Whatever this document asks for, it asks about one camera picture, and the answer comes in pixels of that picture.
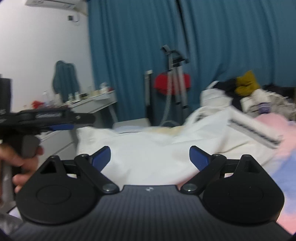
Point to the grey crumpled garment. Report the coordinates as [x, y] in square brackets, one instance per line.
[281, 105]

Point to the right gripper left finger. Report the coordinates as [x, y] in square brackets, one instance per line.
[92, 165]

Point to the white desk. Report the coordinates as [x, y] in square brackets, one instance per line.
[64, 143]

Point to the white and black puffer jacket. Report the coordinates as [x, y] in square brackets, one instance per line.
[222, 94]

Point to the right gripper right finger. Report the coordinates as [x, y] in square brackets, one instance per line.
[209, 167]

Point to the person's left hand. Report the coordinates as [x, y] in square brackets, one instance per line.
[10, 157]

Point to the garment steamer stand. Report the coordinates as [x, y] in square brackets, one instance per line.
[176, 86]

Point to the white sweatshirt jacket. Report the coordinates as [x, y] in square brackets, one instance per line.
[160, 155]

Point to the red garment on stand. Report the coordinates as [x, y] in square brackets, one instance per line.
[161, 82]

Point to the pastel tie-dye bed duvet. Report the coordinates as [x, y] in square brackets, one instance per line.
[281, 167]

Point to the teal chair back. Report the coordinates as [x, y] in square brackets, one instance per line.
[65, 80]

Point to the mustard yellow garment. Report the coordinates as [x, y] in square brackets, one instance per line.
[246, 84]

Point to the blue curtain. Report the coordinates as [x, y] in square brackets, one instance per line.
[221, 40]

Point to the white air conditioner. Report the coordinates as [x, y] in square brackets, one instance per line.
[74, 5]

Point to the black upright board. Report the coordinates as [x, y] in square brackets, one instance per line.
[148, 96]

